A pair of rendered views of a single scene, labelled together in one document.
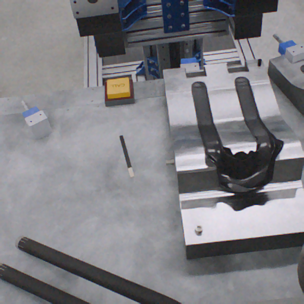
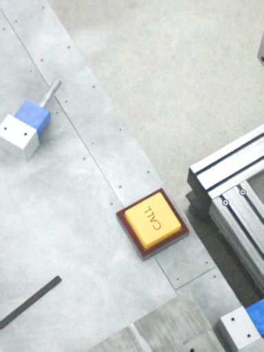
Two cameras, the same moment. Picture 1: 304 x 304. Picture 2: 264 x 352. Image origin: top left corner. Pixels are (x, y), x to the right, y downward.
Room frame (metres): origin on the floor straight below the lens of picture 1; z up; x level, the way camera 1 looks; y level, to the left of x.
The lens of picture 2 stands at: (0.73, -0.27, 2.09)
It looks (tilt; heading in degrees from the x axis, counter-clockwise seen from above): 69 degrees down; 52
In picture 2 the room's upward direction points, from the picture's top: 5 degrees clockwise
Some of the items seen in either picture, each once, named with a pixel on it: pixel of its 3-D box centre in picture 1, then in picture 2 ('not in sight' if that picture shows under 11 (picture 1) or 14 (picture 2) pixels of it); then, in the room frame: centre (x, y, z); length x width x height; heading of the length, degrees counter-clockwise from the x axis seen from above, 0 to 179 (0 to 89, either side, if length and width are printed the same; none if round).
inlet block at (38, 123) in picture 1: (31, 114); (35, 113); (0.92, 0.30, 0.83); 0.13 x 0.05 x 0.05; 26
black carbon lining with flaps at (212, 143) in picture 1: (233, 120); not in sight; (0.72, -0.19, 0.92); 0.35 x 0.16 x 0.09; 178
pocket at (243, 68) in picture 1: (237, 72); not in sight; (0.93, -0.25, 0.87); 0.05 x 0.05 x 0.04; 88
